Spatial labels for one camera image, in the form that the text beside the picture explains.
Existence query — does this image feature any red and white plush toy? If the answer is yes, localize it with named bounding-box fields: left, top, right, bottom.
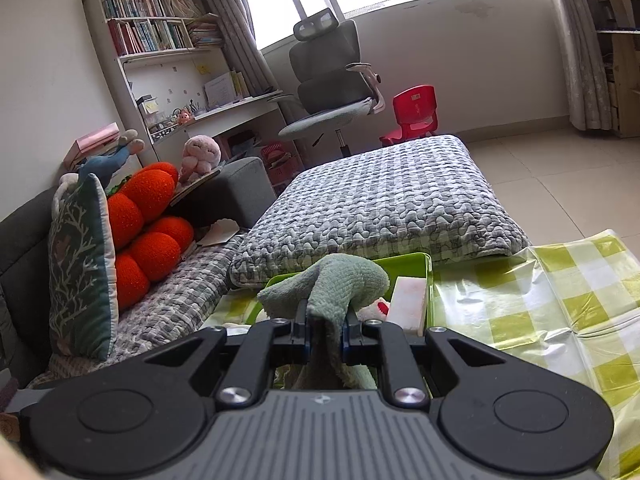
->
left=356, top=298, right=390, bottom=322

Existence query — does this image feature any white pink sponge block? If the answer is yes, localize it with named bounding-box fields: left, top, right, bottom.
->
left=386, top=276, right=427, bottom=336

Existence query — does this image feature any green plastic storage box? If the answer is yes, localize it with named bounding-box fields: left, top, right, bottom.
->
left=257, top=252, right=432, bottom=338

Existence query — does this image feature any grey quilted sofa cover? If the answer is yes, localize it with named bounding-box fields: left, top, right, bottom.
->
left=29, top=231, right=245, bottom=388

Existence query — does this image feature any white paper scrap on sofa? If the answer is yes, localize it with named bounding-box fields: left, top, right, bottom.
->
left=198, top=219, right=240, bottom=247

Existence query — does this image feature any grey quilted ottoman cushion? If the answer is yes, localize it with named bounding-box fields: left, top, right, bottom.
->
left=230, top=134, right=530, bottom=287

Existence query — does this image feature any orange carrot plush pillow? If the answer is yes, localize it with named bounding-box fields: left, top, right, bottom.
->
left=107, top=162, right=194, bottom=312

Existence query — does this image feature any pink plush octopus toy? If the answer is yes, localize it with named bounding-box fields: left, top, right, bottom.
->
left=179, top=136, right=221, bottom=183

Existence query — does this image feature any teal patterned throw pillow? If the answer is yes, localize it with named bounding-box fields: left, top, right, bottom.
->
left=48, top=174, right=118, bottom=361

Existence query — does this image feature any green checked plastic tablecloth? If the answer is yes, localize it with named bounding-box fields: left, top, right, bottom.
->
left=209, top=228, right=640, bottom=480

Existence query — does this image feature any red plastic kids chair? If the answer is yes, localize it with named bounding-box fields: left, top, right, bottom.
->
left=380, top=84, right=438, bottom=146

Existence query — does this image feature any blue plush bunny toy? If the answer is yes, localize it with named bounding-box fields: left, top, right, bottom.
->
left=78, top=129, right=145, bottom=188

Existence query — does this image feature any grey office chair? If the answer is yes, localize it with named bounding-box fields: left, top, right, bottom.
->
left=274, top=8, right=386, bottom=157

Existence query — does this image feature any pink box on sofa back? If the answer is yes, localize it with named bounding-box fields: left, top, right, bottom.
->
left=63, top=122, right=119, bottom=171

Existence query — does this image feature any white bookshelf desk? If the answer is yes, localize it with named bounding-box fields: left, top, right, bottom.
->
left=82, top=0, right=286, bottom=166

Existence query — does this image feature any beige curtain right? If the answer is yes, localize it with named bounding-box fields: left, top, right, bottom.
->
left=551, top=0, right=612, bottom=131

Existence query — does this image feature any beige curtain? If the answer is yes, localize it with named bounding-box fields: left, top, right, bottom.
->
left=551, top=0, right=612, bottom=131
left=205, top=0, right=279, bottom=96

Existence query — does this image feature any beige curtain left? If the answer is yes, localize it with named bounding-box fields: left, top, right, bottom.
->
left=205, top=0, right=279, bottom=96

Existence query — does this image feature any wooden desk shelf unit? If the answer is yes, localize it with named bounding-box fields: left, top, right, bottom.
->
left=591, top=0, right=639, bottom=138

